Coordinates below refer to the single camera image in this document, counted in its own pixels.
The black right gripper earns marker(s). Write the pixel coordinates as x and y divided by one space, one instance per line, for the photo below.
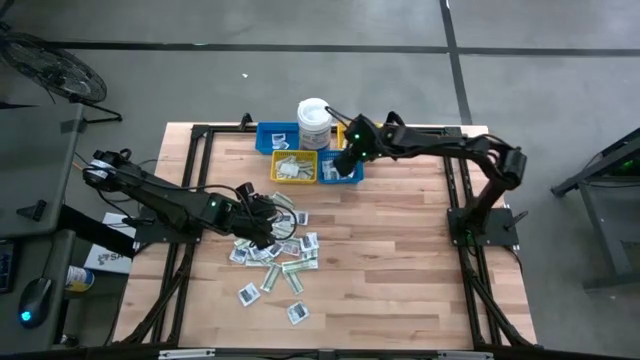
364 137

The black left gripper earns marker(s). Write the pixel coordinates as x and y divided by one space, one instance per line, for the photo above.
250 215

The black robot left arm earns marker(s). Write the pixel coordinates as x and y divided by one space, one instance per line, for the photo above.
165 200

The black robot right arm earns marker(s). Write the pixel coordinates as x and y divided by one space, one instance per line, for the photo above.
450 145

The blue plastic basket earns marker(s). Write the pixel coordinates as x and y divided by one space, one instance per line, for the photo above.
265 145
345 181

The yellow plastic basket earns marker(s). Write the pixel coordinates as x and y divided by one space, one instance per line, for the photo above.
341 135
274 177

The white disinfecting wipes canister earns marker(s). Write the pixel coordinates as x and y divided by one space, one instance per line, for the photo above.
314 120

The blue label alcohol pad packet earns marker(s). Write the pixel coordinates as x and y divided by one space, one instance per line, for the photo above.
278 137
283 145

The white cardboard box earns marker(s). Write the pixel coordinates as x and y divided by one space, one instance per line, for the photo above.
107 260

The black slanted bar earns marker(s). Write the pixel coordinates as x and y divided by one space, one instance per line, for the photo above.
100 235

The white blue yellow can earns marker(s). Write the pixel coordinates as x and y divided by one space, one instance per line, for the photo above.
80 278

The black computer mouse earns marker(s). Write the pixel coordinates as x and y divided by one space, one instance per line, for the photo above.
35 300

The grey desk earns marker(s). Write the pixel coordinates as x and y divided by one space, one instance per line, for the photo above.
35 150

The black keyboard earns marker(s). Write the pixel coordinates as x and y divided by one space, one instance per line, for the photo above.
5 267

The black metal table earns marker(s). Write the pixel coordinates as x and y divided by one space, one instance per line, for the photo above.
602 235

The black floor fan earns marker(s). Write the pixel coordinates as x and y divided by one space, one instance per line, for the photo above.
55 70

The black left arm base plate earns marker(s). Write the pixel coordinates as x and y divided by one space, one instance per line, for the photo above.
150 235

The black aluminium table frame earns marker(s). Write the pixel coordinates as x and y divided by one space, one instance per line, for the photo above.
225 129

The silver metal bracket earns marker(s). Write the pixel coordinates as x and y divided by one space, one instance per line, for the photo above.
187 354
465 355

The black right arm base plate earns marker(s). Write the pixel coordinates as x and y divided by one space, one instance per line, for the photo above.
505 230

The black desk bracket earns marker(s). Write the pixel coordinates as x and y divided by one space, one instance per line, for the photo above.
35 210

